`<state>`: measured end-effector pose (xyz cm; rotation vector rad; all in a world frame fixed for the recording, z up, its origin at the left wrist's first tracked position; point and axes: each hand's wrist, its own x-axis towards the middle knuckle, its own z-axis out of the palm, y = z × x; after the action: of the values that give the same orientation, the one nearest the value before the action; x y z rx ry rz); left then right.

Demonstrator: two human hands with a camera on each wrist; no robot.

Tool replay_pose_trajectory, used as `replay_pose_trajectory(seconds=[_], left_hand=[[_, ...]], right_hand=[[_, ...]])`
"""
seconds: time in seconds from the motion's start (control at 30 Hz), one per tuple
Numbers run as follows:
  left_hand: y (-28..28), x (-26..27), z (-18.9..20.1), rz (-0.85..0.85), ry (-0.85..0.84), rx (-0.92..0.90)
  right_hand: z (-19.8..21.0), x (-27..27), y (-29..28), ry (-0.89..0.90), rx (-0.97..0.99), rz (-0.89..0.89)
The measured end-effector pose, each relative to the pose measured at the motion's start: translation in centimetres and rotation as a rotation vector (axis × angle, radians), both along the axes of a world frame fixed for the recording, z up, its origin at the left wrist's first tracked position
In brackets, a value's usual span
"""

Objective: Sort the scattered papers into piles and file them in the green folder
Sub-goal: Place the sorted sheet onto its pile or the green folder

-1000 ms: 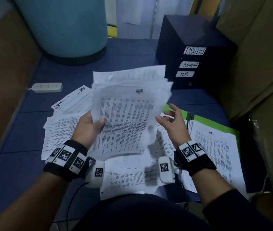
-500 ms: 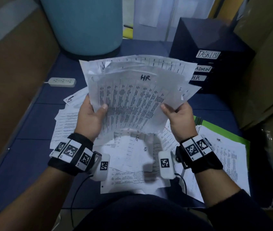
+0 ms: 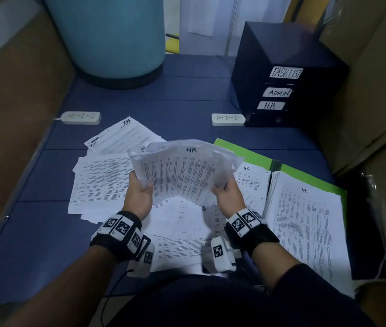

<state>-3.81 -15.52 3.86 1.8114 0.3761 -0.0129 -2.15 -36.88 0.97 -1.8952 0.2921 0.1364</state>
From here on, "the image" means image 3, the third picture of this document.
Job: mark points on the person's right hand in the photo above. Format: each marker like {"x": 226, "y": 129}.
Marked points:
{"x": 231, "y": 200}

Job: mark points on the person's left hand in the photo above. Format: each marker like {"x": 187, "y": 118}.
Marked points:
{"x": 137, "y": 199}

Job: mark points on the person's left thumb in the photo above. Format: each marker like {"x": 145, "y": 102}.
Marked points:
{"x": 147, "y": 187}

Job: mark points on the person's right thumb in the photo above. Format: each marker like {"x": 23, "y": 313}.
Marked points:
{"x": 219, "y": 191}

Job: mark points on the sheaf of printed papers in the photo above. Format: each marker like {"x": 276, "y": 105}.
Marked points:
{"x": 182, "y": 170}

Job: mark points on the person's right forearm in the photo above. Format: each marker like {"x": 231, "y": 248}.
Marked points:
{"x": 273, "y": 265}

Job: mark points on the person's left forearm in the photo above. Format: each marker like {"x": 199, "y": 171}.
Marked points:
{"x": 67, "y": 289}

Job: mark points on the small filed paper stack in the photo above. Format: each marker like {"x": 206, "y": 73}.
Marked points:
{"x": 254, "y": 183}

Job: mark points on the spread pile of printed sheets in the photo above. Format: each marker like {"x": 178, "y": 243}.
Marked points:
{"x": 101, "y": 183}

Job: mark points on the green open folder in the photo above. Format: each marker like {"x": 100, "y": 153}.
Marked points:
{"x": 247, "y": 153}

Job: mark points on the loose printed sheets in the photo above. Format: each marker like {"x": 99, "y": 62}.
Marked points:
{"x": 179, "y": 234}

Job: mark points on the single printed form sheet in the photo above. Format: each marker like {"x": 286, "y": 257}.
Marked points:
{"x": 121, "y": 136}

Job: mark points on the white power strip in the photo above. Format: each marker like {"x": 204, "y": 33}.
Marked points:
{"x": 81, "y": 117}
{"x": 228, "y": 119}

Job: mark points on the large filed paper stack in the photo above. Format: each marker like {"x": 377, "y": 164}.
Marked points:
{"x": 310, "y": 228}

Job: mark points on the small white handwritten label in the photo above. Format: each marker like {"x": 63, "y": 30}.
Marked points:
{"x": 271, "y": 105}

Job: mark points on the person's dark clothing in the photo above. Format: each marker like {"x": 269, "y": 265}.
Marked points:
{"x": 234, "y": 303}

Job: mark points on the medium white handwritten label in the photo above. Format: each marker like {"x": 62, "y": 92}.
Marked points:
{"x": 277, "y": 92}

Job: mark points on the large white handwritten label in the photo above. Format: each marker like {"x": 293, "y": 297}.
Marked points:
{"x": 286, "y": 72}

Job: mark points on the yellow object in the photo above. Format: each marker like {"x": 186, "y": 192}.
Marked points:
{"x": 172, "y": 43}

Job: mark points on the brown cardboard panel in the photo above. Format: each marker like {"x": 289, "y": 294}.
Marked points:
{"x": 16, "y": 115}

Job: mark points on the black drawer cabinet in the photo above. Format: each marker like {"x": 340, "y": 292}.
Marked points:
{"x": 274, "y": 51}

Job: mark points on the large teal cylindrical container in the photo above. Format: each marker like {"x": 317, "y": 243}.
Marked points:
{"x": 111, "y": 33}

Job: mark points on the white curtain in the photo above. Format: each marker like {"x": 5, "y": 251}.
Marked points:
{"x": 220, "y": 20}

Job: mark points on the stacked brown cardboard boxes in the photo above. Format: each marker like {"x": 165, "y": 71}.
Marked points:
{"x": 373, "y": 81}

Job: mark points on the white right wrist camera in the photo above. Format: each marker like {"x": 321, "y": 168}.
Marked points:
{"x": 221, "y": 255}

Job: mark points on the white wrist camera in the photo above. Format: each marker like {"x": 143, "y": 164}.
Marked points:
{"x": 142, "y": 262}
{"x": 221, "y": 255}

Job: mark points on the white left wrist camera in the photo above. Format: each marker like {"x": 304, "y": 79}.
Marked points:
{"x": 142, "y": 262}

